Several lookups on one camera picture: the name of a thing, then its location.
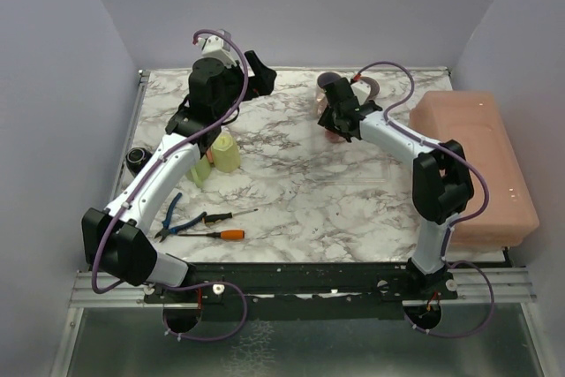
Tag pink spectrum mug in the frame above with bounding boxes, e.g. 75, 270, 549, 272
324, 130, 345, 144

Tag yellow-green faceted mug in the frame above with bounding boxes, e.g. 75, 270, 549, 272
210, 132, 241, 173

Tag black handled screwdriver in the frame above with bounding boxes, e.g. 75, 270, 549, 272
202, 208, 258, 225

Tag purple mug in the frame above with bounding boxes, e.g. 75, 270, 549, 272
353, 76, 380, 98

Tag pink storage bin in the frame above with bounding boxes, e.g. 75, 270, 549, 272
409, 91, 539, 248

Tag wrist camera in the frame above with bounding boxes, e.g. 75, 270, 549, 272
351, 84, 374, 104
196, 35, 239, 68

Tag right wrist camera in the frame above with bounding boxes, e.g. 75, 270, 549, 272
351, 84, 374, 104

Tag aluminium rail frame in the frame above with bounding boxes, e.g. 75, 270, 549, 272
53, 68, 548, 376

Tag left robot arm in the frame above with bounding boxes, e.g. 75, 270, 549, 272
81, 50, 276, 302

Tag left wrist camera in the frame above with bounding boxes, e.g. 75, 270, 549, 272
196, 35, 239, 68

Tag black mug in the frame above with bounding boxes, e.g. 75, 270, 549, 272
125, 147, 152, 177

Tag black mounting base plate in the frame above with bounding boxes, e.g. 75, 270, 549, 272
144, 262, 457, 321

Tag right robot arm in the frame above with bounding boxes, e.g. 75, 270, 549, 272
317, 72, 474, 298

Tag orange handled screwdriver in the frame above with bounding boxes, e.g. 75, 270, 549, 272
177, 230, 245, 241

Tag light green mug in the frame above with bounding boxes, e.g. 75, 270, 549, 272
185, 156, 212, 188

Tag blue handled pliers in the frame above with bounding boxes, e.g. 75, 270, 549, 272
154, 192, 207, 244

